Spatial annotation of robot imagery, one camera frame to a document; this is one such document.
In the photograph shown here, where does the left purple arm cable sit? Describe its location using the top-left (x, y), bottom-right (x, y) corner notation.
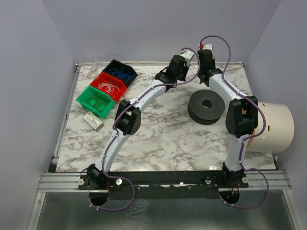
top-left (88, 47), bottom-right (201, 211)

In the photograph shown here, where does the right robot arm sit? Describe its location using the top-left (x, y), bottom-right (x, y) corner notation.
top-left (198, 44), bottom-right (258, 183)

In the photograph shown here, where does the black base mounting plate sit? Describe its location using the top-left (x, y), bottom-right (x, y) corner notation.
top-left (78, 165), bottom-right (248, 200)

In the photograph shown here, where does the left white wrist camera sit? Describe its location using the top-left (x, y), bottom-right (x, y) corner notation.
top-left (180, 49), bottom-right (195, 67)

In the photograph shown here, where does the white cylindrical container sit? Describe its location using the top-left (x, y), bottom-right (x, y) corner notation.
top-left (247, 102), bottom-right (295, 154)

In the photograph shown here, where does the green storage bin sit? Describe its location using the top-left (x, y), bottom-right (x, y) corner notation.
top-left (76, 86), bottom-right (116, 118)

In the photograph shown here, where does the aluminium table edge rail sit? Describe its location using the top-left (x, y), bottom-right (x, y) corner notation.
top-left (75, 61), bottom-right (244, 67)

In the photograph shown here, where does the black storage bin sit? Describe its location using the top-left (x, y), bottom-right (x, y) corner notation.
top-left (103, 59), bottom-right (138, 88)

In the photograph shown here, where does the green cable bundle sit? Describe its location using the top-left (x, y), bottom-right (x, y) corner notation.
top-left (86, 95), bottom-right (108, 112)

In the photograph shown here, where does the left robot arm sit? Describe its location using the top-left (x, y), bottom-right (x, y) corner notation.
top-left (86, 51), bottom-right (194, 187)

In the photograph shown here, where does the flat printed packet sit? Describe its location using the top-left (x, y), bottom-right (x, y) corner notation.
top-left (144, 75), bottom-right (154, 84)

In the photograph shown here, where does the red storage bin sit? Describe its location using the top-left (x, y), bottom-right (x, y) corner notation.
top-left (90, 72), bottom-right (127, 102)

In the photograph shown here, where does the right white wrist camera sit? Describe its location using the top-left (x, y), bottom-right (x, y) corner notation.
top-left (201, 44), bottom-right (213, 52)

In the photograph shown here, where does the black cable spool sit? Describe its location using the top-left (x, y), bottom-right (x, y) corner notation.
top-left (188, 90), bottom-right (225, 126)

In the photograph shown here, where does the blue cable bundle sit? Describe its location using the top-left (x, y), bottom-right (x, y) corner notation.
top-left (107, 67), bottom-right (135, 81)

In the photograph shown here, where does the clear plastic piece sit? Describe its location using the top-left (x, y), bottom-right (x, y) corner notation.
top-left (87, 61), bottom-right (100, 78)

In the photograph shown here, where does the white cable bundle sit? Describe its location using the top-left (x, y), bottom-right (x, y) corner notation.
top-left (98, 81), bottom-right (120, 94)

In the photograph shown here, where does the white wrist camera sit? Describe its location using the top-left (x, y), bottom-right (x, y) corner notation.
top-left (201, 44), bottom-right (213, 52)
top-left (180, 49), bottom-right (195, 67)

